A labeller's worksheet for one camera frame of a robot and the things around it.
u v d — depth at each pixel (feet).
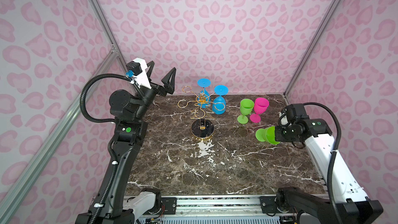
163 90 1.65
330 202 1.19
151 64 1.81
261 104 3.13
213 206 2.46
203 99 2.58
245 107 3.07
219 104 2.89
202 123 3.26
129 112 1.38
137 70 1.38
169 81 1.60
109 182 1.25
